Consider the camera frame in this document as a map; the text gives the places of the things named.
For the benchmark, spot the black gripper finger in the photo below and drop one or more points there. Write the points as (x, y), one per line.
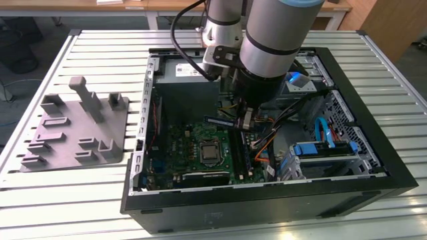
(240, 125)

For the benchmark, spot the green RAM stick white label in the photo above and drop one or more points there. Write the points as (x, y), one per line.
(217, 120)

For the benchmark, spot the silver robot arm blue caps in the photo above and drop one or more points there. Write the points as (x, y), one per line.
(273, 32)

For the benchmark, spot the black RAM slot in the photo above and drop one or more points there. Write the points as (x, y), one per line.
(236, 152)

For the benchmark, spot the metal CPU socket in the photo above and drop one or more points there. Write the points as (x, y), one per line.
(208, 141)

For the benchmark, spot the silver CPU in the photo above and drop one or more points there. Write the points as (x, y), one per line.
(209, 152)

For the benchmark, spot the grey power supply unit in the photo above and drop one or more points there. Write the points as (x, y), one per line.
(180, 105)

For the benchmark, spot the green motherboard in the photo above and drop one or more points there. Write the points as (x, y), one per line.
(180, 150)

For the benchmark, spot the metal drive cage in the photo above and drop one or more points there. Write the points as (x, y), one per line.
(320, 65)

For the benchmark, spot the hard disk in blue carrier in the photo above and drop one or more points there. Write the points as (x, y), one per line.
(304, 149)

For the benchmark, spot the black graphics card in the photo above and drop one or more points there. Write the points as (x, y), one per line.
(204, 178)

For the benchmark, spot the metal disk bay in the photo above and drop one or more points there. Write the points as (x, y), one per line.
(333, 158)

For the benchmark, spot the black PC case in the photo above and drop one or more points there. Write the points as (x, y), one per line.
(267, 210)

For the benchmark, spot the wooden cabinet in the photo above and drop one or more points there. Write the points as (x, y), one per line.
(394, 25)

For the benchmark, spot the grey parts rack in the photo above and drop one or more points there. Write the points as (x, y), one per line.
(76, 130)

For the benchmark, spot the white box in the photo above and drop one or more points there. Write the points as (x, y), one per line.
(109, 2)

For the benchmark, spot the wooden desk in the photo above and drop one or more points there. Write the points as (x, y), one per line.
(67, 6)

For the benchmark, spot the black bin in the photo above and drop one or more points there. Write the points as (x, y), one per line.
(20, 45)

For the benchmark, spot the white wrist camera black plate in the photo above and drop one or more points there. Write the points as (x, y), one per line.
(208, 57)

